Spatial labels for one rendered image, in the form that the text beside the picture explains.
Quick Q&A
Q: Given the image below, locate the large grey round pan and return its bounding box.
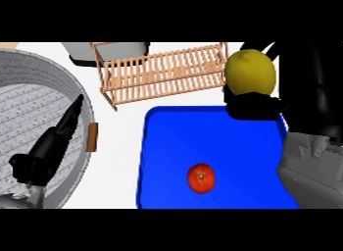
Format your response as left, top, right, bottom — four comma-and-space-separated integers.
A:
0, 48, 98, 210

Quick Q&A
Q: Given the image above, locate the wooden tiered shelf rack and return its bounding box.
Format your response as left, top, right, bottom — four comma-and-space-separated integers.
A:
90, 41, 231, 112

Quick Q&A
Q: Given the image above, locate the red tomato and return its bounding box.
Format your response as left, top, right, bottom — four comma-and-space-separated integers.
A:
185, 162, 218, 195

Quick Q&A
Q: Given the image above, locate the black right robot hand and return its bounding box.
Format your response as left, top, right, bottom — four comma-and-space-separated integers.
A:
222, 41, 343, 145

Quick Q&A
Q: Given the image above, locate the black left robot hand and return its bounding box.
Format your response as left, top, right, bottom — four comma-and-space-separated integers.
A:
8, 93, 86, 187

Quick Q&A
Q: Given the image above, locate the grey and black appliance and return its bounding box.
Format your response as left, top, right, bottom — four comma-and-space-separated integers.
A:
61, 41, 153, 69

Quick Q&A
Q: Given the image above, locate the blue tray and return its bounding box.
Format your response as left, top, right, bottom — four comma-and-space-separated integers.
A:
135, 105, 302, 210

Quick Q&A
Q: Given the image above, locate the brown wooden pan handle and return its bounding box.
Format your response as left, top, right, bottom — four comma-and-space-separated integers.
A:
85, 122, 101, 153

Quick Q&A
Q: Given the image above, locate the yellow lemon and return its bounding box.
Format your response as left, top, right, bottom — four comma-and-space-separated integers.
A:
225, 48, 278, 96

